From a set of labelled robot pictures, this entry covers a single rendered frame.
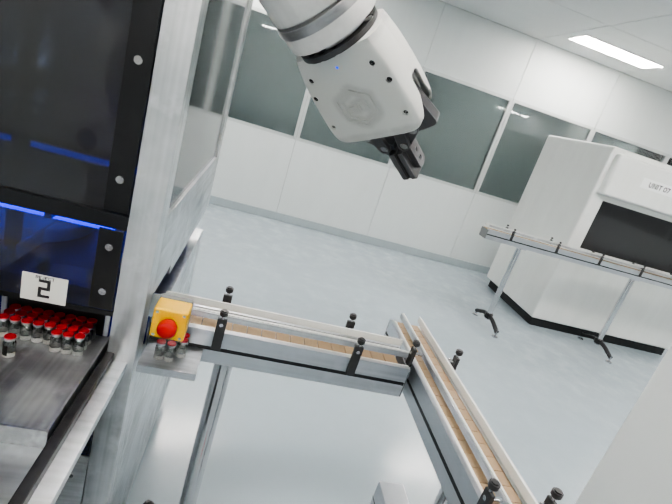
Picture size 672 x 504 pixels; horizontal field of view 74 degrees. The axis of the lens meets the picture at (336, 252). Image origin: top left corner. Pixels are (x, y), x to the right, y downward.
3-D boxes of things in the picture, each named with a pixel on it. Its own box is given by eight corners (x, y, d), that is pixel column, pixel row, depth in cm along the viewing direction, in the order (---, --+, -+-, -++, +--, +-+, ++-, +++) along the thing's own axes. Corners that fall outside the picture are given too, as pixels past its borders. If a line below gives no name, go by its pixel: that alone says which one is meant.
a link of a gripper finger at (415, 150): (384, 135, 45) (411, 180, 49) (413, 130, 43) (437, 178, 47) (394, 113, 46) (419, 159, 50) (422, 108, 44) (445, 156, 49)
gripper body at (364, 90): (270, 63, 40) (334, 154, 47) (365, 28, 33) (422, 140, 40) (304, 14, 43) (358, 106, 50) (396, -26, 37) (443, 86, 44)
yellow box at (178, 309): (156, 320, 103) (162, 292, 101) (188, 326, 104) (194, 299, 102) (147, 337, 96) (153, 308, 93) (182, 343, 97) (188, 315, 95)
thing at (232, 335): (142, 354, 108) (153, 297, 103) (158, 323, 123) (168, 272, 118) (401, 400, 123) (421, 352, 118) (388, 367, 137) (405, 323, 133)
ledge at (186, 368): (151, 338, 112) (152, 332, 112) (203, 348, 115) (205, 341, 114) (135, 371, 99) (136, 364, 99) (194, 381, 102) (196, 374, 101)
